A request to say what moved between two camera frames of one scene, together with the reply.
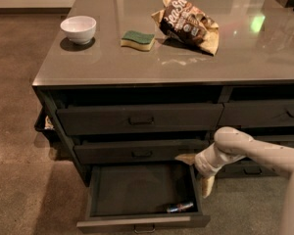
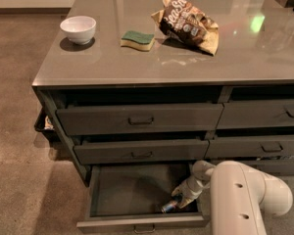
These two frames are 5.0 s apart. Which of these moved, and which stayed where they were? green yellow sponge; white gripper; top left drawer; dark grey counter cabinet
Moved: white gripper
Stayed: dark grey counter cabinet; green yellow sponge; top left drawer
